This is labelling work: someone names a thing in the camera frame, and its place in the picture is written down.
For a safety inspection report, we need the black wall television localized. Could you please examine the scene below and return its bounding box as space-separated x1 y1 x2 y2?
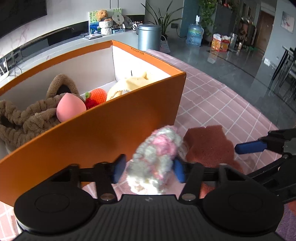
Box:
0 0 47 38

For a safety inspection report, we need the teddy bear on cabinet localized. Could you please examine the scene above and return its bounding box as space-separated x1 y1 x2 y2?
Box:
96 9 113 36

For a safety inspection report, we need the white wifi router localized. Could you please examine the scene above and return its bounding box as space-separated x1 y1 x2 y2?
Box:
0 58 10 81

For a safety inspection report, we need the pink checkered tablecloth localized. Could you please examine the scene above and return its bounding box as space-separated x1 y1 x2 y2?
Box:
0 48 280 241

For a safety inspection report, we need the blue water jug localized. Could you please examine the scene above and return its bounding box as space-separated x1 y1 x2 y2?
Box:
186 15 204 47

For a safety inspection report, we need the green picture book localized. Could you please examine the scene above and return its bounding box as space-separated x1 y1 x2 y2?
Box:
88 8 122 34

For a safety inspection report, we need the cream yellow plush toy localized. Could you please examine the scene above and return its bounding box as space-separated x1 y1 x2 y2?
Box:
106 72 152 101

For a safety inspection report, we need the orange gift bag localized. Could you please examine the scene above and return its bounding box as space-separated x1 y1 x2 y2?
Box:
211 34 231 52

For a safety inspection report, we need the white pink fluffy toy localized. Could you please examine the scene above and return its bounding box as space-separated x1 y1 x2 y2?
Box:
126 126 183 195

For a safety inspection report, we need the brown plush rabbit toy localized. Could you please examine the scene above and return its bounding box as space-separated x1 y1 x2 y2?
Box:
1 74 83 150

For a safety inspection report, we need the orange cardboard box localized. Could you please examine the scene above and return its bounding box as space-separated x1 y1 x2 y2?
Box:
1 41 186 206

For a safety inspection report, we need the green potted plant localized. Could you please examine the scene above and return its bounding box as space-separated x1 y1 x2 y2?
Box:
141 1 184 54

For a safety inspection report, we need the orange knitted carrot toy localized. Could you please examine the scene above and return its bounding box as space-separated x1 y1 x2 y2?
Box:
85 88 107 109

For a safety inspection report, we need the grey metal trash can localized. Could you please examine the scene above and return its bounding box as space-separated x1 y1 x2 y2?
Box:
138 24 162 51

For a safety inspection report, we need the white tv cabinet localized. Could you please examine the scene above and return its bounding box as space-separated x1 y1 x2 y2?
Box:
1 30 138 87

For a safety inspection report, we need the tall leafy plant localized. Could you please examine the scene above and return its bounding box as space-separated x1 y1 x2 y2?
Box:
199 0 218 36

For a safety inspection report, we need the purple fluffy rug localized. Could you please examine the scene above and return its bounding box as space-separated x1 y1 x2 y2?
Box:
276 201 296 241

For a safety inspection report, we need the red brown sponge piece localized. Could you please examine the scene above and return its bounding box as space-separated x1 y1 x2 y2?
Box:
183 125 243 173

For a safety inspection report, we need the pink peach toy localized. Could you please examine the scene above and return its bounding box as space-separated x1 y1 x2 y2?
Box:
56 93 86 123

